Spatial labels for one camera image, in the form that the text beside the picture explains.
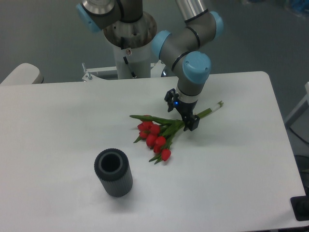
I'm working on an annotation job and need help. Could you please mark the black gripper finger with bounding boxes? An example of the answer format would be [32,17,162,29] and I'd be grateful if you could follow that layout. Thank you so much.
[164,88,179,112]
[183,114,200,131]

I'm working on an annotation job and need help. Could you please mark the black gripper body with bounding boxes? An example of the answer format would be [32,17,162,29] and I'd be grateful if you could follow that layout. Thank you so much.
[174,100,197,118]

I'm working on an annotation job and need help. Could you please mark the red tulip bouquet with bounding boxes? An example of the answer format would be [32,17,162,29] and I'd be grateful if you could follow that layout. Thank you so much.
[129,100,225,165]

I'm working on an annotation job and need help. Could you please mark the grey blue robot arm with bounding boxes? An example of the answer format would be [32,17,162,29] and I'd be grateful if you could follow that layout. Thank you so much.
[76,0,224,131]

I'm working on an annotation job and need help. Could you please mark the dark grey ribbed vase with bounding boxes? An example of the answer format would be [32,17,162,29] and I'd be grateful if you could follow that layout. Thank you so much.
[94,148,133,197]

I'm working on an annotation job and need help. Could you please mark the black box at table corner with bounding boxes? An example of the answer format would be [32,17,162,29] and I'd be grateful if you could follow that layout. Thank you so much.
[290,196,309,221]

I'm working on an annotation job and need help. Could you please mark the white chair armrest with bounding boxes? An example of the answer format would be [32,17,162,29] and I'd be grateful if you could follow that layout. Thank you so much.
[0,63,44,86]

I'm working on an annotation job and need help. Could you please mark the black cable on pedestal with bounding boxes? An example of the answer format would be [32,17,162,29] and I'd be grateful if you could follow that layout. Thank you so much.
[123,56,138,79]

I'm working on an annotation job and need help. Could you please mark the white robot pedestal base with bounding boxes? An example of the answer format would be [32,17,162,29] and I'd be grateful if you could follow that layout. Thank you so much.
[82,12,166,81]

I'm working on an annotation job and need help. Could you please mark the white furniture frame right edge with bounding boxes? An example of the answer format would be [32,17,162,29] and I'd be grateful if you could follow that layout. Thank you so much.
[283,82,309,129]

